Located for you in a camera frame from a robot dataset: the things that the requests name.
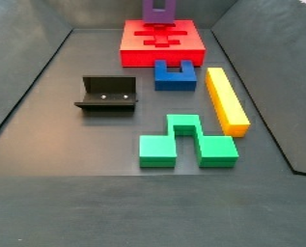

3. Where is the black angle fixture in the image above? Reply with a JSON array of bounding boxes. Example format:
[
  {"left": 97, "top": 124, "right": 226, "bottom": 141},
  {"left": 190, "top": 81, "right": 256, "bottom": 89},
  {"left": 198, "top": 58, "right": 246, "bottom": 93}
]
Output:
[{"left": 73, "top": 75, "right": 136, "bottom": 111}]

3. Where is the yellow long block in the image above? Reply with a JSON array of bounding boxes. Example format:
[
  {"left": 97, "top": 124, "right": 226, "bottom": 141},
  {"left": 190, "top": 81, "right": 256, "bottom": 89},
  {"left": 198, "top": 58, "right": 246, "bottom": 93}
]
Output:
[{"left": 206, "top": 68, "right": 250, "bottom": 137}]

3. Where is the purple U-shaped block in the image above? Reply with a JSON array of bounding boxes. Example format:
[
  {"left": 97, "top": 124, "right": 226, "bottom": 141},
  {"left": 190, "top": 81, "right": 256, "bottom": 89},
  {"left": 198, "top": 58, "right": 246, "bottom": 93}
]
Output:
[{"left": 142, "top": 0, "right": 175, "bottom": 24}]

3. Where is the green stepped block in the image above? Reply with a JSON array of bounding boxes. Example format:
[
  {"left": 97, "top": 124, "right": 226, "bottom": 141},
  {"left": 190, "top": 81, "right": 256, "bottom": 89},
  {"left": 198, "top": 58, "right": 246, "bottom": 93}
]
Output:
[{"left": 138, "top": 114, "right": 239, "bottom": 168}]

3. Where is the red puzzle board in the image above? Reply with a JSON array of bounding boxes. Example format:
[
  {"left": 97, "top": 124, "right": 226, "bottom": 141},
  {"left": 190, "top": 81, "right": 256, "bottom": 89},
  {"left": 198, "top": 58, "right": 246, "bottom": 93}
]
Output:
[{"left": 119, "top": 20, "right": 207, "bottom": 68}]

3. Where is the blue U-shaped block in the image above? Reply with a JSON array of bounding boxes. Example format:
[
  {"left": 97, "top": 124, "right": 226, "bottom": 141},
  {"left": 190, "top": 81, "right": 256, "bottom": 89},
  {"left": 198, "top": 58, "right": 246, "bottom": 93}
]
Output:
[{"left": 154, "top": 60, "right": 198, "bottom": 91}]

